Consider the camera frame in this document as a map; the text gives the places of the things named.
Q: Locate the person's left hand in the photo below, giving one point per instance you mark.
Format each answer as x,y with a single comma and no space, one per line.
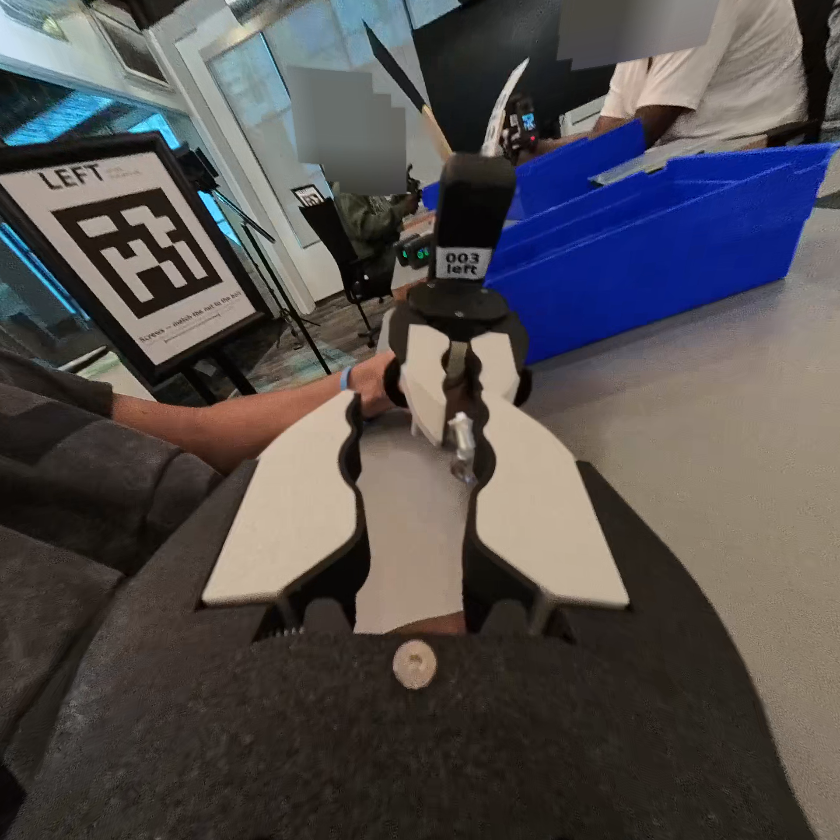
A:
374,387

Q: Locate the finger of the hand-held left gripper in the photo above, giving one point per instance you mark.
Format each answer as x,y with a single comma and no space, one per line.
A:
495,367
423,380

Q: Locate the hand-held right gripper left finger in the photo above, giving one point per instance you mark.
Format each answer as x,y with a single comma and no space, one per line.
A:
295,518

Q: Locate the blue wristband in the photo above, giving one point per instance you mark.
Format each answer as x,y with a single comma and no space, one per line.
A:
346,379

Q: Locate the blue plastic bin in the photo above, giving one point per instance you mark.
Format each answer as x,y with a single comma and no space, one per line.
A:
577,170
430,197
656,262

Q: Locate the black framed marker poster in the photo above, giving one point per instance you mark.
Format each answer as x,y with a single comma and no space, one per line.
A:
131,243

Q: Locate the person's right hand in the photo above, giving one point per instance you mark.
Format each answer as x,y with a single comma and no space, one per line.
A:
439,625

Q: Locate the medium steel bolt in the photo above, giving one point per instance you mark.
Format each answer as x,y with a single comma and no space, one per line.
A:
463,436

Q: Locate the small marker sign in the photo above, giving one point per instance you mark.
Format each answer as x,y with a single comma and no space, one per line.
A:
308,195

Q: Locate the black tripod stand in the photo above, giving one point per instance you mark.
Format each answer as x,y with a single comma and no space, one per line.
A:
259,226

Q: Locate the black display screen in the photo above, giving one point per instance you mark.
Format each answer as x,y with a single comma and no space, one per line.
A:
459,65

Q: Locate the black board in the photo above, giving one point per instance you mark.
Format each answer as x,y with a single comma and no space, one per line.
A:
341,249

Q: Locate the black charger with green lights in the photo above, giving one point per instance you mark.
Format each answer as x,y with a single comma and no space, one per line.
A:
401,251
421,254

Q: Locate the black jacket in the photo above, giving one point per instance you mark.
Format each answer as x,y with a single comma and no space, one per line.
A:
820,65

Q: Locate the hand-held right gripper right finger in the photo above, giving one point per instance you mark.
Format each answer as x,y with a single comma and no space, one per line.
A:
544,518

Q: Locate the grey flat device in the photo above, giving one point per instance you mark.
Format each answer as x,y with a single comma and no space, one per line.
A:
630,170

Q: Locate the person's left forearm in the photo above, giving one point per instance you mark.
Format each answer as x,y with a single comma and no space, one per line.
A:
229,420

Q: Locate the small wooden document stand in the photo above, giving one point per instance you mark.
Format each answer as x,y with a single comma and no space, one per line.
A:
407,79
502,105

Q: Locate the grey desk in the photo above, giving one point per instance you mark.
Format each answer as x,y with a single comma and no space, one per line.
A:
689,459

